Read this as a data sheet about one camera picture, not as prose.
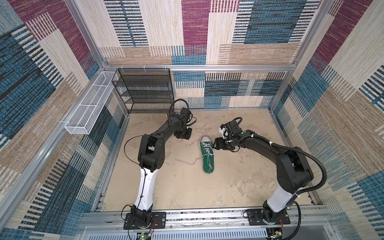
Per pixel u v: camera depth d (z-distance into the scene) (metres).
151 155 0.60
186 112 0.82
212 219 0.76
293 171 0.47
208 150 0.93
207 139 0.99
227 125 0.76
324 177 0.42
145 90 1.11
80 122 0.91
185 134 0.88
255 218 0.73
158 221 0.73
